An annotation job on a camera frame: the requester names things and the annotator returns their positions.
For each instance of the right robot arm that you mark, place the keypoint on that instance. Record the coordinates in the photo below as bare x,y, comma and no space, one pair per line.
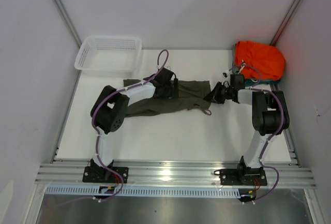
269,118

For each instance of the aluminium frame rail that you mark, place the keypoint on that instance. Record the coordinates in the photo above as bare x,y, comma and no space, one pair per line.
172,173

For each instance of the teal folded shorts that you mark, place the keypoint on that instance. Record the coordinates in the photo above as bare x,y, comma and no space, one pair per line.
255,82

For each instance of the white plastic basket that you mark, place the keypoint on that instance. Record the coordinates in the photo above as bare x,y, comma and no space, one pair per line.
109,56

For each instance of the orange folded shorts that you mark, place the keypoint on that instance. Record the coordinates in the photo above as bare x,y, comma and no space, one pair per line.
262,61

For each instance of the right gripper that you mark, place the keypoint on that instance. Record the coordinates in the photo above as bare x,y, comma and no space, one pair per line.
215,92

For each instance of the white slotted cable duct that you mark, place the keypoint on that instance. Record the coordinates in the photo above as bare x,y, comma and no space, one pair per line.
131,191

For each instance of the olive green shorts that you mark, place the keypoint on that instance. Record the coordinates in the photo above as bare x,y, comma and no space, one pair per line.
190,96

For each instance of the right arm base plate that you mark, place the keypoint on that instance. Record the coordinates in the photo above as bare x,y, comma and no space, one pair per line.
242,177

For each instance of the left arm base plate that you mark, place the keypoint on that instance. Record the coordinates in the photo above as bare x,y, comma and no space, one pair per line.
96,174

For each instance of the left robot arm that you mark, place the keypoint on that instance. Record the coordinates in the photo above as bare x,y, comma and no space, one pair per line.
108,114

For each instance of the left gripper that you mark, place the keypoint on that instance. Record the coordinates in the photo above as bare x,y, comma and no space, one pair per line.
172,93

